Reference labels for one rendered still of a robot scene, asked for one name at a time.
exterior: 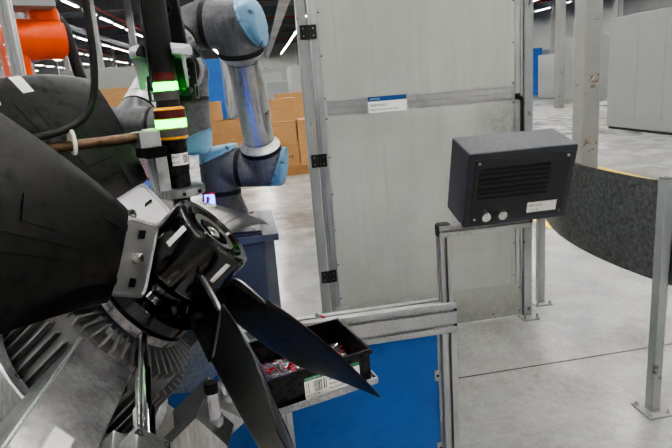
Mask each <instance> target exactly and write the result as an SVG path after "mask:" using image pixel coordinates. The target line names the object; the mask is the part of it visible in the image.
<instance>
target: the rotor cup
mask: <svg viewBox="0 0 672 448"><path fill-rule="evenodd" d="M156 225H157V227H158V236H157V241H156V246H155V251H154V256H153V261H152V266H151V271H150V276H149V281H148V286H147V291H146V293H145V295H144V296H143V298H129V297H116V296H113V297H114V299H115V300H116V301H117V303H118V304H119V305H120V306H121V307H122V308H123V309H124V310H125V311H126V312H127V313H128V314H129V315H130V316H131V317H132V318H133V319H135V320H136V321H137V322H138V323H140V324H141V325H143V326H144V327H146V328H147V329H149V330H151V331H153V332H155V333H157V334H159V335H162V336H164V337H168V338H176V339H178V338H184V337H186V336H187V335H188V334H189V333H190V332H191V331H192V330H193V329H192V327H191V325H190V321H191V314H192V306H193V298H194V290H195V282H196V274H197V273H200V275H201V276H202V275H203V276H204V277H205V278H206V280H207V281H208V283H209V285H210V287H211V289H212V290H213V292H214V294H216V293H217V292H218V291H219V290H220V289H221V288H222V287H223V286H224V285H225V284H226V283H227V282H228V281H229V280H230V279H231V278H232V277H233V276H234V275H235V274H236V273H237V272H238V271H239V270H240V269H241V268H242V267H243V266H244V265H245V263H246V261H247V256H246V253H245V250H244V248H243V246H242V245H241V243H240V242H239V240H238V239H237V238H236V236H235V235H234V234H233V233H232V232H231V231H230V230H229V229H228V228H227V227H226V226H225V225H224V224H223V223H222V222H221V221H220V220H219V219H218V218H217V217H216V216H214V215H213V214H212V213H211V212H209V211H208V210H206V209H205V208H203V207H202V206H200V205H198V204H197V203H194V202H192V201H187V200H182V201H180V202H179V203H177V204H176V205H175V206H174V207H173V208H172V209H171V210H170V211H169V212H168V213H167V214H166V215H165V216H164V217H163V218H162V219H161V220H160V221H159V222H158V223H157V224H156ZM183 225H184V227H185V228H186V229H187V230H186V231H185V232H184V233H183V234H182V235H181V236H180V237H179V238H178V239H177V240H176V241H175V242H174V243H173V244H172V245H171V246H170V247H169V246H168V244H167V243H166V242H167V241H168V240H169V239H170V238H171V237H172V236H173V235H174V234H175V233H176V232H177V231H178V230H179V229H180V228H181V227H182V226H183ZM207 227H212V228H214V229H216V230H217V232H218V234H219V238H216V237H214V236H213V235H212V234H211V233H210V232H209V231H208V229H207ZM225 264H228V265H230V266H229V267H228V268H227V269H226V270H225V271H224V272H223V274H222V275H221V276H220V277H219V278H218V279H217V280H216V281H215V282H214V283H213V282H211V281H210V279H211V278H212V277H213V276H214V275H215V274H216V273H217V272H218V271H219V270H220V269H221V268H222V267H223V266H224V265H225Z"/></svg>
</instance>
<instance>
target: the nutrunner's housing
mask: <svg viewBox="0 0 672 448"><path fill-rule="evenodd" d="M161 144H162V145H164V146H167V151H168V156H167V161H168V168H169V175H170V181H171V188H172V189H176V188H184V187H188V186H191V179H190V172H189V169H190V164H189V157H188V150H187V143H186V138H185V139H178V140H169V141H161ZM173 200H174V201H173V202H174V206H175V205H176V204H177V203H179V202H180V201H182V200H187V201H191V197H188V198H182V199H173Z"/></svg>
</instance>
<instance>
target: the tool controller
mask: <svg viewBox="0 0 672 448"><path fill-rule="evenodd" d="M577 148H578V144H577V143H576V142H574V141H573V140H571V139H570V138H568V137H566V136H565V135H563V134H561V133H560V132H558V131H557V130H555V129H553V128H550V129H540V130H530V131H519V132H509V133H499V134H488V135H478V136H467V137H457V138H453V139H452V150H451V164H450V178H449V191H448V205H447V207H448V208H449V210H450V211H451V212H452V214H453V215H454V216H455V218H456V219H457V220H458V221H459V222H460V223H461V225H462V227H464V228H468V227H476V226H484V225H492V224H501V223H509V222H517V221H526V220H534V219H542V218H550V217H559V216H564V215H565V210H566V205H567V200H568V195H569V189H570V184H571V179H572V174H573V169H574V164H575V159H576V153H577Z"/></svg>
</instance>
